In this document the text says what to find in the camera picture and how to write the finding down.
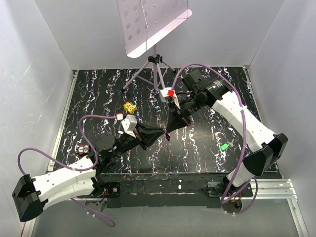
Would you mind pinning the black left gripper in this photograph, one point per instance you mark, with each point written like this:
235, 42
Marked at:
148, 135

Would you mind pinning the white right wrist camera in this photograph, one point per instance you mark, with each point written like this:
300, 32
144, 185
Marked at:
167, 94

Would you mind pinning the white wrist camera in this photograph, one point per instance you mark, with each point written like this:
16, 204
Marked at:
129, 124
167, 94

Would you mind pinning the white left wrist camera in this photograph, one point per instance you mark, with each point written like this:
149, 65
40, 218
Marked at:
129, 124

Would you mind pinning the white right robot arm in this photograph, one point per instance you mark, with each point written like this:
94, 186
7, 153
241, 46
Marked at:
266, 146

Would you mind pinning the yellow owl number block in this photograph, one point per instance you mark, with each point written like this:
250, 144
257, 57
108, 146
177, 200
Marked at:
130, 108

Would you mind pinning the black tag key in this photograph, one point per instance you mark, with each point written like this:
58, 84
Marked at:
168, 137

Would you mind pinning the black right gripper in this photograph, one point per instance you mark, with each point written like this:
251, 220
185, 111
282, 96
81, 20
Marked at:
177, 120

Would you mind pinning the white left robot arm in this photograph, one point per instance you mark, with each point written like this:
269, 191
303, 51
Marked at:
32, 195

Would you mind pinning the lilac music stand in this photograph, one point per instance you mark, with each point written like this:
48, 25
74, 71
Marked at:
144, 24

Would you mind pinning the red owl number block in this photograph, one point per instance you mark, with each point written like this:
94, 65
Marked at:
83, 149

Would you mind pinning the green tag key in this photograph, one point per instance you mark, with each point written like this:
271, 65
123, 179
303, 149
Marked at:
227, 145

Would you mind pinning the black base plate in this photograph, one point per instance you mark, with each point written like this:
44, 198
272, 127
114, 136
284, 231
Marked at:
162, 189

